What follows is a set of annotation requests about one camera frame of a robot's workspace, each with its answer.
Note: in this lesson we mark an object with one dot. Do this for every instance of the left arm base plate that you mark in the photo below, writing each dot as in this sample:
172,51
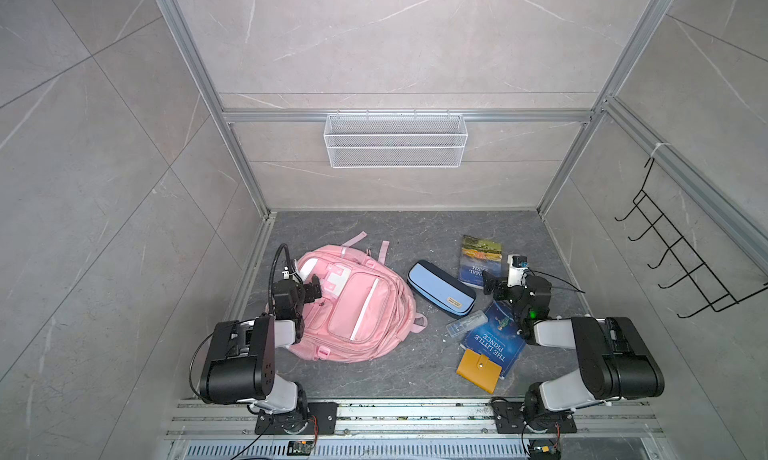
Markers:
315,417

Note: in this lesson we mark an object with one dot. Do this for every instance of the aluminium mounting rail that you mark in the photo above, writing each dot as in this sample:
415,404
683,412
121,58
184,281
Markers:
378,418

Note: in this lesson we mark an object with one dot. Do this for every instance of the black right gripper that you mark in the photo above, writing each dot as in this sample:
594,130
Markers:
497,285

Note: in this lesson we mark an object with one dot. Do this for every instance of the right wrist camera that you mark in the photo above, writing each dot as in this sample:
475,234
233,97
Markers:
518,268

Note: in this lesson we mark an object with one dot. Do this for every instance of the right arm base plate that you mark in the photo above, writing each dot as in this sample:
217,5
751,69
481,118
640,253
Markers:
513,417

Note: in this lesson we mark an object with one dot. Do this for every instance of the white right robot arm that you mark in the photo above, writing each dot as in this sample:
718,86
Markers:
614,362

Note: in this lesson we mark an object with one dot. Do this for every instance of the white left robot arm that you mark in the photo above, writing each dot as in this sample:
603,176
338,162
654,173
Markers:
240,362

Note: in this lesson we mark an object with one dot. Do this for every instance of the black wire hook rack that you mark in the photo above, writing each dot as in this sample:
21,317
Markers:
694,269

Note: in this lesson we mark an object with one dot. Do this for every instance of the yellow leather wallet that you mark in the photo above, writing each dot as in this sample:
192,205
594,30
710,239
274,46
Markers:
479,370

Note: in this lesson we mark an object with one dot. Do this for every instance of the pink student backpack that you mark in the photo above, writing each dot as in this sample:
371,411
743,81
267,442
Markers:
366,309

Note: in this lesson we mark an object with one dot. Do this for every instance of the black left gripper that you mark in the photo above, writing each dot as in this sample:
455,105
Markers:
309,289

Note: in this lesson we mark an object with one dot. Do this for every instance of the Animal Farm book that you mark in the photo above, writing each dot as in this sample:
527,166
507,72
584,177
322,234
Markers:
479,256

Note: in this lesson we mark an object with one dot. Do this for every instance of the light blue pencil case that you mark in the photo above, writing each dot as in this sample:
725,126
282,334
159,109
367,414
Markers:
441,289

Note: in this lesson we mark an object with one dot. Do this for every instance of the white wire mesh basket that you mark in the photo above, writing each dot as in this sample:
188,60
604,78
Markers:
408,140

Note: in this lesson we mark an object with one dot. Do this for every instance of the blue Little Prince book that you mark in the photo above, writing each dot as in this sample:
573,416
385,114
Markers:
497,339

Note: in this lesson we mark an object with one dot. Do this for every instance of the clear plastic ruler case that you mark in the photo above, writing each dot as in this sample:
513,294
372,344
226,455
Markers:
466,324

